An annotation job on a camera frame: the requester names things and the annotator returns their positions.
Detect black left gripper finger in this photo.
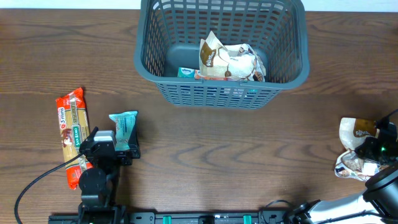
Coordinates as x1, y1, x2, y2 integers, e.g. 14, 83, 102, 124
79, 126, 98, 151
129, 115, 139, 152

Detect orange spaghetti pasta packet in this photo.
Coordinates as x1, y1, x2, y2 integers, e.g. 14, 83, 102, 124
56, 88, 93, 190

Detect teal snack bar wrapper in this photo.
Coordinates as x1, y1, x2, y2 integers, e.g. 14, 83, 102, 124
109, 111, 138, 151

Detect brown white mushroom pouch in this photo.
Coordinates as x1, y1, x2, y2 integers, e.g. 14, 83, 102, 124
335, 118, 388, 182

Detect multicolour Kleenex tissue multipack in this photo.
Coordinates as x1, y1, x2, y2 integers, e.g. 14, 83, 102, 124
177, 67, 265, 82

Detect brown white coconut pouch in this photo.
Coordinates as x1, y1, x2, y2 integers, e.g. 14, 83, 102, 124
199, 32, 266, 77

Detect pale beige resealable pouch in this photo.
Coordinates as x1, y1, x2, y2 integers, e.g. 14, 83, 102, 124
225, 44, 256, 57

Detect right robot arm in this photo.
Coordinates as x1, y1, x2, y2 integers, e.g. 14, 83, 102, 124
286, 118, 397, 223

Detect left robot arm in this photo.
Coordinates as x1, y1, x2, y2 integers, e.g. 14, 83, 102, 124
77, 119, 141, 224

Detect grey plastic mesh basket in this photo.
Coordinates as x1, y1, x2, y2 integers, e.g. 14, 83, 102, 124
134, 0, 310, 109

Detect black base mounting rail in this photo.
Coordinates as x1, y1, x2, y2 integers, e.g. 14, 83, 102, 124
48, 210, 299, 224

